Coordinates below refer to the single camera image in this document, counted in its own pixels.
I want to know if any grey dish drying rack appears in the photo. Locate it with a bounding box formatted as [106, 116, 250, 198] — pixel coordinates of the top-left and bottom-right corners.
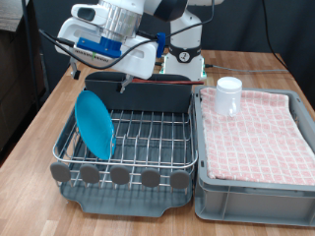
[58, 97, 195, 218]

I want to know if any black camera cable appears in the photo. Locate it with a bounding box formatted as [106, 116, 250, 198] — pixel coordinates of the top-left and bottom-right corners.
[38, 0, 217, 71]

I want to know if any grey plastic crate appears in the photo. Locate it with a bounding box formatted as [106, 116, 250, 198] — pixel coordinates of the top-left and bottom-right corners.
[194, 86, 315, 227]

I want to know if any white mug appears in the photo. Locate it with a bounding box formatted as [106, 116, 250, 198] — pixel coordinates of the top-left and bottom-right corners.
[214, 76, 244, 118]

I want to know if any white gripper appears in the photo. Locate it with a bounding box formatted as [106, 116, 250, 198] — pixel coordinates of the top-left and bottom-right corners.
[54, 18, 158, 94]

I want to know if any blue cable clip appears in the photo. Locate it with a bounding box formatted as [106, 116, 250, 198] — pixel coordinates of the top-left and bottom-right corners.
[156, 31, 167, 59]

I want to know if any metal wire dish rack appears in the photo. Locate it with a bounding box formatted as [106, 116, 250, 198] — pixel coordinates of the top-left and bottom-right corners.
[49, 88, 199, 191]

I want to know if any dark grey cutlery holder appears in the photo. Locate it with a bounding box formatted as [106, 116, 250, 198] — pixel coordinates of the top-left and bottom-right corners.
[84, 71, 193, 114]

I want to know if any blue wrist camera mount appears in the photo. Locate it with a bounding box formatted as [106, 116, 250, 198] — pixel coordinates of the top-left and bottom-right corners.
[73, 36, 123, 64]

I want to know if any pink checkered cloth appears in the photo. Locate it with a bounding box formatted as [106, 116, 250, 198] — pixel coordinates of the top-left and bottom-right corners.
[199, 87, 315, 186]

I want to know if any blue plate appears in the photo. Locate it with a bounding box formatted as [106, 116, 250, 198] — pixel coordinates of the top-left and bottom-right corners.
[74, 89, 117, 161]

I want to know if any thin black hanging cable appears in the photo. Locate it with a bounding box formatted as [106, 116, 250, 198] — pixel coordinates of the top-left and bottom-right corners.
[262, 0, 291, 72]

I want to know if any dark metal pole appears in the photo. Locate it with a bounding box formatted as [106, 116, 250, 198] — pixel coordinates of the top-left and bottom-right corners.
[21, 0, 41, 111]

